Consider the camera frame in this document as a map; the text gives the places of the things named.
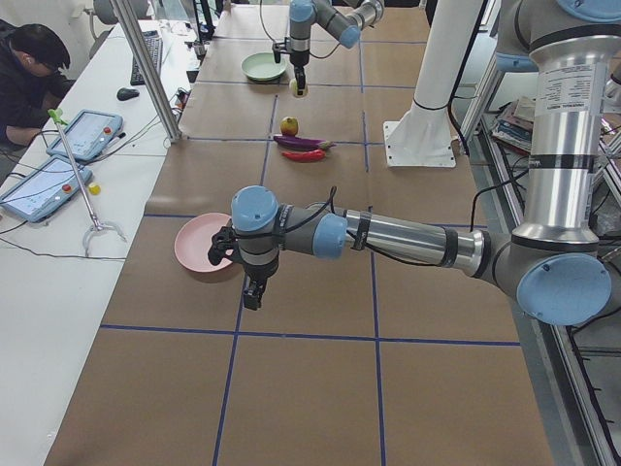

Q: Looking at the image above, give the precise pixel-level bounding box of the light green plate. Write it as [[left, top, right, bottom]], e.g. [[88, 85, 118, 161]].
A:
[[241, 52, 287, 82]]

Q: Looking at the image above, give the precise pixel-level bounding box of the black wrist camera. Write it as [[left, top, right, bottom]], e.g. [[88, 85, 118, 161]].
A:
[[272, 40, 291, 64], [208, 226, 239, 266]]

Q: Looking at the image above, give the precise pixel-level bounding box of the seated person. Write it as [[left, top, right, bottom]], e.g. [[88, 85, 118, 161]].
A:
[[1, 20, 75, 147]]

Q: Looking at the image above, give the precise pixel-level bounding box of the blue teach pendant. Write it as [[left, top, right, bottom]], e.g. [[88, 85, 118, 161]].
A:
[[49, 109, 123, 162], [1, 155, 80, 222]]

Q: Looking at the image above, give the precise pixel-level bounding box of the white pillar mount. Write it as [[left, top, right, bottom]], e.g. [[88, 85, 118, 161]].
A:
[[383, 0, 485, 168]]

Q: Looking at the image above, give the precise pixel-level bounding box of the purple eggplant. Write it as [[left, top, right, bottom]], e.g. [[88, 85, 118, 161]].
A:
[[273, 134, 336, 150]]

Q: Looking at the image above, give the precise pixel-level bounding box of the stack of magazines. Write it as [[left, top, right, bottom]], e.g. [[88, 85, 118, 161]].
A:
[[491, 96, 536, 153]]

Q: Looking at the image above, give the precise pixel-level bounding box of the blue teach pendant far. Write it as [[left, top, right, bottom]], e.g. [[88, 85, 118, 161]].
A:
[[49, 109, 123, 162]]

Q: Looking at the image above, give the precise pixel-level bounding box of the black computer mouse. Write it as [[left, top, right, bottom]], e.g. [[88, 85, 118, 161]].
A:
[[116, 87, 140, 102]]

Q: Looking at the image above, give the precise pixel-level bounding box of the black keyboard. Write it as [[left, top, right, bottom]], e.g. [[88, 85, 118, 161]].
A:
[[129, 34, 164, 85]]

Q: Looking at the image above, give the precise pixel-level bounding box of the reacher grabber tool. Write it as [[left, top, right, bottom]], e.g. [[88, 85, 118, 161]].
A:
[[48, 109, 127, 258]]

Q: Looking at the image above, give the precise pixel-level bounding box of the green pink peach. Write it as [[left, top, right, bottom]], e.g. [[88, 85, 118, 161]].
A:
[[289, 79, 309, 98]]

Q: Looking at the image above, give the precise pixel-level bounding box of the yellow red mango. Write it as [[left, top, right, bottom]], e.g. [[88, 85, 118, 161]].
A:
[[279, 116, 299, 137]]

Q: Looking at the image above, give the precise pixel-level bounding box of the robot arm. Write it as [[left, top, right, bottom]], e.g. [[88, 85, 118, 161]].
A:
[[230, 1, 620, 325], [285, 0, 384, 97]]

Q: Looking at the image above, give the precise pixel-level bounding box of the red chili pepper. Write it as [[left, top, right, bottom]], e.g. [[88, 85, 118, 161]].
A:
[[281, 150, 326, 163]]

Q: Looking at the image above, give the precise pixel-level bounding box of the blue teach pendant near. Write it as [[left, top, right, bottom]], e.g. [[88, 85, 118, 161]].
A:
[[1, 155, 80, 222]]

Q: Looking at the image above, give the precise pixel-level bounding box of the pink plate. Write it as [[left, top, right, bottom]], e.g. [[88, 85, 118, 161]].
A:
[[174, 213, 235, 274]]

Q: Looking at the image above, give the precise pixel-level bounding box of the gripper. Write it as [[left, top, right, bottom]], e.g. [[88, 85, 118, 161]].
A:
[[290, 50, 310, 88], [243, 261, 278, 310]]

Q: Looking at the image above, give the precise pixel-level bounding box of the aluminium frame post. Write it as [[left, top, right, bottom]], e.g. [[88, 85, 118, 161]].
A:
[[111, 0, 181, 143]]

